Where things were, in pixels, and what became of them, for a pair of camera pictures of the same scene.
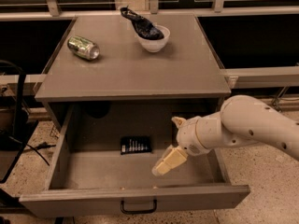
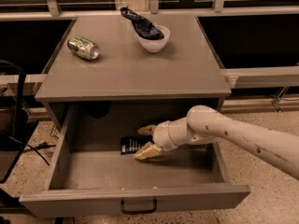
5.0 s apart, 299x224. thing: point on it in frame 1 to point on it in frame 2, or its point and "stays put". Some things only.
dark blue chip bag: (144, 28) stays put
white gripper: (189, 135) to (161, 134)
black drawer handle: (137, 211) stays put
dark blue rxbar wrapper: (135, 145) stays put
